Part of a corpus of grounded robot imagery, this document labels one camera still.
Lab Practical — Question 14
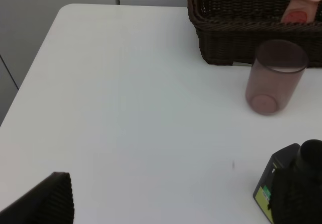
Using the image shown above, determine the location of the dark brown wicker basket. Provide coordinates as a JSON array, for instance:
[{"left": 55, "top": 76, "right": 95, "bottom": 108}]
[{"left": 187, "top": 0, "right": 321, "bottom": 68}]

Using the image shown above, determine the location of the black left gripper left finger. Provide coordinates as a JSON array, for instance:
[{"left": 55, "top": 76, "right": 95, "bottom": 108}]
[{"left": 1, "top": 172, "right": 75, "bottom": 224}]

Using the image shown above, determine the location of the dark grey pump bottle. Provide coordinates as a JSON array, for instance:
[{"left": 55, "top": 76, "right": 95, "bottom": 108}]
[{"left": 253, "top": 139, "right": 321, "bottom": 223}]

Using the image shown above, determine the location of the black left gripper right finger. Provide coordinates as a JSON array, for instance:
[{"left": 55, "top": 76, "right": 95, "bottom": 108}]
[{"left": 268, "top": 169, "right": 321, "bottom": 224}]

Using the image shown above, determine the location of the pink lotion bottle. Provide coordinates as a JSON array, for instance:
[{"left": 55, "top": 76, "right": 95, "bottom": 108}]
[{"left": 281, "top": 0, "right": 321, "bottom": 23}]

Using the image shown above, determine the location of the translucent pink plastic cup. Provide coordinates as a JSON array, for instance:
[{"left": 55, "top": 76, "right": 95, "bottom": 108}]
[{"left": 246, "top": 40, "right": 309, "bottom": 115}]

